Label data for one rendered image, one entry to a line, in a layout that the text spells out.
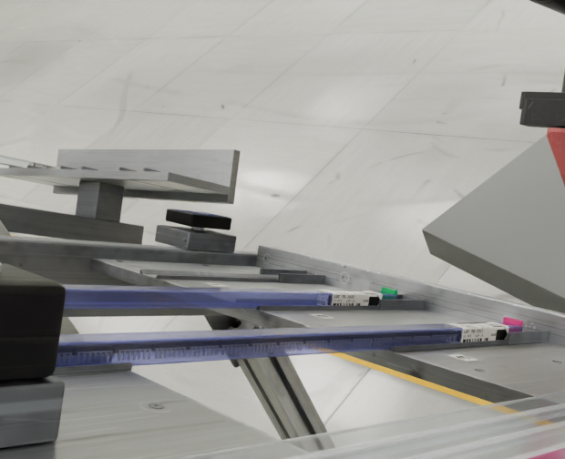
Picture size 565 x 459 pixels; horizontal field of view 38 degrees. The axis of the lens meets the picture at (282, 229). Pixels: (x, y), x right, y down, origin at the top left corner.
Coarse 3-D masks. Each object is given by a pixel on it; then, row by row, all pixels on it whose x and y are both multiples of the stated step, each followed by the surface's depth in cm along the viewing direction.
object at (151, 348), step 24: (72, 336) 32; (96, 336) 33; (120, 336) 34; (144, 336) 34; (168, 336) 35; (192, 336) 36; (216, 336) 37; (240, 336) 38; (264, 336) 39; (288, 336) 40; (312, 336) 41; (336, 336) 43; (360, 336) 44; (384, 336) 46; (408, 336) 48; (432, 336) 49; (456, 336) 51; (72, 360) 31; (96, 360) 32; (120, 360) 33; (144, 360) 34; (168, 360) 35; (192, 360) 36; (216, 360) 37
